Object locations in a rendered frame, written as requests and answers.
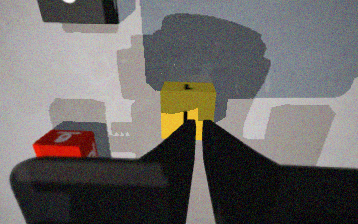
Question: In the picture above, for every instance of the red block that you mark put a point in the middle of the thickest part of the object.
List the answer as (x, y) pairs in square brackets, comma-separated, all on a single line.
[(66, 143)]

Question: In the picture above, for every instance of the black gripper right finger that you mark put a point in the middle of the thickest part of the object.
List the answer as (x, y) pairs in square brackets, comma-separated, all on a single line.
[(246, 187)]

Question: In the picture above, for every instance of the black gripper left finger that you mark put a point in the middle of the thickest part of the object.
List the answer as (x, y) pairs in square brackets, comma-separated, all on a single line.
[(153, 189)]

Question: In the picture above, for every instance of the yellow block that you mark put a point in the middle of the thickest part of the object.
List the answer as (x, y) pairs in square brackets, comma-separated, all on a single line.
[(181, 101)]

